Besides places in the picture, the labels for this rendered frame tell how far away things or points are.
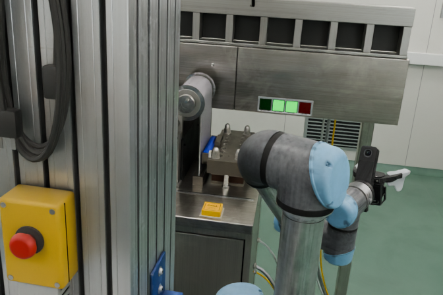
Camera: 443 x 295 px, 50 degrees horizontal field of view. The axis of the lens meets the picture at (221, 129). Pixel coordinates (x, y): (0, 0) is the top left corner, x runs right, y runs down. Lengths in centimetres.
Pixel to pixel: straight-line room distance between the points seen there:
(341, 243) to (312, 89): 107
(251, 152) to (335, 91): 129
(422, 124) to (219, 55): 297
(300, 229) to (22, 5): 63
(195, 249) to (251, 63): 86
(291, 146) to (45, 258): 48
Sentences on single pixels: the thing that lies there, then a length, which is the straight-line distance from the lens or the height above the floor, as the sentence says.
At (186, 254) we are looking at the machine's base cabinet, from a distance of 189.
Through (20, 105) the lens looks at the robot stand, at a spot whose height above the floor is 158.
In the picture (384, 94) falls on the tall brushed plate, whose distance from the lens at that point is 223.
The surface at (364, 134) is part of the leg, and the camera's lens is 244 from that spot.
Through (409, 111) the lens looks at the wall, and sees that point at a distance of 475.
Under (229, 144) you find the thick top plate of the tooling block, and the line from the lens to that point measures 212.
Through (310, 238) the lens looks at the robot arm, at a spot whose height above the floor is 128.
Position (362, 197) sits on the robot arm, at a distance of 127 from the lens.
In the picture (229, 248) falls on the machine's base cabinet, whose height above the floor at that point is 77.
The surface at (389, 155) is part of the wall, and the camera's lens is 486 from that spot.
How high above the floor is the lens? 177
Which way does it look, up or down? 19 degrees down
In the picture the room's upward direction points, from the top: 3 degrees clockwise
